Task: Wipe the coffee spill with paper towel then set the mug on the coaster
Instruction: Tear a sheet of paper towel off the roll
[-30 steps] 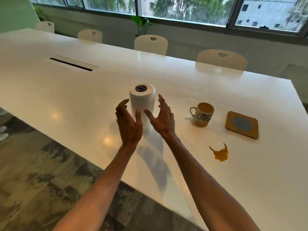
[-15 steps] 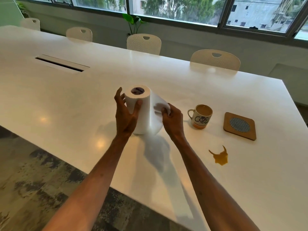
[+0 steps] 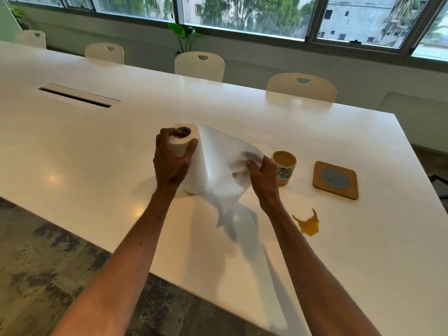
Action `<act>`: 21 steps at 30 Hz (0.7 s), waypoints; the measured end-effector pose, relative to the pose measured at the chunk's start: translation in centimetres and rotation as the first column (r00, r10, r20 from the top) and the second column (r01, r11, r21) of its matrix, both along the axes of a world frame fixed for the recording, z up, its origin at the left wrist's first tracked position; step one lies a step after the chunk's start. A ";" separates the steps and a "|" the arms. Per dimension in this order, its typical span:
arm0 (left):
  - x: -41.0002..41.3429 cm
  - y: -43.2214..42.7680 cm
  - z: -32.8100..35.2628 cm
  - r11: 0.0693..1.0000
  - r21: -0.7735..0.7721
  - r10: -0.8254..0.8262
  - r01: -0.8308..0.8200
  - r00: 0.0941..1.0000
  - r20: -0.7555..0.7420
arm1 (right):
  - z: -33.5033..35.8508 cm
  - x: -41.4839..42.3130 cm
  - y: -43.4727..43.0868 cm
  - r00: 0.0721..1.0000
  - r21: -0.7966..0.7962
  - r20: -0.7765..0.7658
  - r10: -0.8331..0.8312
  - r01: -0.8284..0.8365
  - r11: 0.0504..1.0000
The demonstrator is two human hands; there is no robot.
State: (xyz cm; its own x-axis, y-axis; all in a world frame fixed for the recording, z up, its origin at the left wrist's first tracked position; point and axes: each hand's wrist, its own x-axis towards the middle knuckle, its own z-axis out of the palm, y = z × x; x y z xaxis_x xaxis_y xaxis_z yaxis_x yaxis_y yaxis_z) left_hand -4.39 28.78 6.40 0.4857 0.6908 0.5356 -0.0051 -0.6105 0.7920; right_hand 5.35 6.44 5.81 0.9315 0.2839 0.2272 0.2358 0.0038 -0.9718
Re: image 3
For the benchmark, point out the grey low cabinet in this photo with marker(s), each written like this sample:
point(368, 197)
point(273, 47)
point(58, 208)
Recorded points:
point(416, 115)

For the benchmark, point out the person's left hand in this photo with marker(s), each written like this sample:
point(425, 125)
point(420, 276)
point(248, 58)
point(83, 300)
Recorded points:
point(168, 167)

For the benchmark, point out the square wooden coaster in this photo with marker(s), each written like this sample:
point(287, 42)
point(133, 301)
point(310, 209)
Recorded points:
point(336, 180)

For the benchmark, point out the small green corner plant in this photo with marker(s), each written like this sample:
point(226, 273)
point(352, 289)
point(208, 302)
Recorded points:
point(21, 17)

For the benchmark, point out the yellow liquid spill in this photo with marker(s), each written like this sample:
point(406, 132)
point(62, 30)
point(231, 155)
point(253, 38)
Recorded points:
point(309, 226)

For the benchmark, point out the person's left thumb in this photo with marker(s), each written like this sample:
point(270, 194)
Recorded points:
point(189, 149)

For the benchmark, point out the person's right thumb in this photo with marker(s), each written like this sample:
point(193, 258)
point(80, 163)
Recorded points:
point(252, 165)

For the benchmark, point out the grey window frame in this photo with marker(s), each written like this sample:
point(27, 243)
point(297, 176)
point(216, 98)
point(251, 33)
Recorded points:
point(311, 24)

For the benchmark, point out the person's right hand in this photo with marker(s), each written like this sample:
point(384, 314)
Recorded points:
point(265, 183)

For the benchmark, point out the person's left forearm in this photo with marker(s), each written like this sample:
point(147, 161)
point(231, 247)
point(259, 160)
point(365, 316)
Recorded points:
point(122, 262)

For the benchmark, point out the green leafy plant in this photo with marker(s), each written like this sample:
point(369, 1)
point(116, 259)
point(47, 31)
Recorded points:
point(183, 33)

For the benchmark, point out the white patterned coffee cup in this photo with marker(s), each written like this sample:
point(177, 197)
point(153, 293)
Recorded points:
point(286, 168)

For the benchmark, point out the white perforated chair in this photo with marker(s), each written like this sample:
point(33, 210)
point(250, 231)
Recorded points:
point(105, 54)
point(301, 88)
point(32, 38)
point(199, 66)

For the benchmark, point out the white paper towel roll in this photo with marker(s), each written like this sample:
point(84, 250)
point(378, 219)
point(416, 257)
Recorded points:
point(210, 160)

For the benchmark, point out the person's right forearm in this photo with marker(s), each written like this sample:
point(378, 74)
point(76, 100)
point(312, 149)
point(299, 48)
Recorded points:
point(315, 272)

